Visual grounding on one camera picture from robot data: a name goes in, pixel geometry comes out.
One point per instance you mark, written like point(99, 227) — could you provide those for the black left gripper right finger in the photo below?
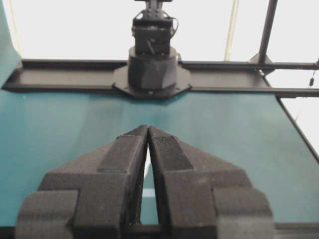
point(201, 196)

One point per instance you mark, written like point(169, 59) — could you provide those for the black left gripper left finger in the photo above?
point(92, 196)

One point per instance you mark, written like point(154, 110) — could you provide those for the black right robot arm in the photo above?
point(152, 63)

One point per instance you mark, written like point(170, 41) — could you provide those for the black aluminium frame rail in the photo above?
point(108, 77)

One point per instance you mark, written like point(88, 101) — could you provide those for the black vertical frame post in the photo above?
point(261, 57)

